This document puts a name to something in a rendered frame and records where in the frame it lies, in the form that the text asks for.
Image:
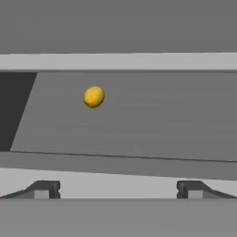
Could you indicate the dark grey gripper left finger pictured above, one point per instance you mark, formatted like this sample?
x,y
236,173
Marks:
x,y
46,187

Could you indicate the yellow lemon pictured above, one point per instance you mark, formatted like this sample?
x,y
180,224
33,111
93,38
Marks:
x,y
93,97

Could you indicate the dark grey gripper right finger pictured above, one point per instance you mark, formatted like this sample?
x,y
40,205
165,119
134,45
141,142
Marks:
x,y
191,187

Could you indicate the grey fridge drawer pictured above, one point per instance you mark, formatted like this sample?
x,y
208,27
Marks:
x,y
129,123

